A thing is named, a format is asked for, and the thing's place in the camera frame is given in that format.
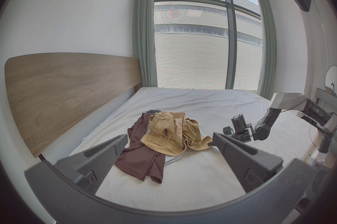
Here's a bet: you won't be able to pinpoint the bed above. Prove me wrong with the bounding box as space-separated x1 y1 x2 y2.
5 52 323 196

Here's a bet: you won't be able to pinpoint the tan shorts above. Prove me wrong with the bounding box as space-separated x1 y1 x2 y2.
140 111 213 158

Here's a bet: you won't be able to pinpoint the brown garment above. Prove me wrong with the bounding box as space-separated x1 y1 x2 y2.
114 112 164 184

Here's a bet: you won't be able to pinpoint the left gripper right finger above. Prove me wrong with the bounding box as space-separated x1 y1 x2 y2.
212 132 284 194

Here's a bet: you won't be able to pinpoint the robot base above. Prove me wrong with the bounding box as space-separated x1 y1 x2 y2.
307 150 337 194

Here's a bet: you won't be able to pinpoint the grey-green curtain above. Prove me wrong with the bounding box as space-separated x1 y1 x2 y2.
132 0 157 88
252 0 277 100

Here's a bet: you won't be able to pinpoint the grey washbasin counter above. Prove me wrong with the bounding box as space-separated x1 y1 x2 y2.
315 87 337 103

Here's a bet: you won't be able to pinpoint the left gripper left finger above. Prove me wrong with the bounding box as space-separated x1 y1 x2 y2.
54 134 129 193

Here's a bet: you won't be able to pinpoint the pale grey garment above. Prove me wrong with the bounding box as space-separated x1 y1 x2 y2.
164 154 185 166

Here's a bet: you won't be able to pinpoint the window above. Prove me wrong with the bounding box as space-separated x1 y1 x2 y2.
154 0 264 92

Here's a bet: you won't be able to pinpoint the round wall mirror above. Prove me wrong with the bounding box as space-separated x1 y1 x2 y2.
325 65 337 89

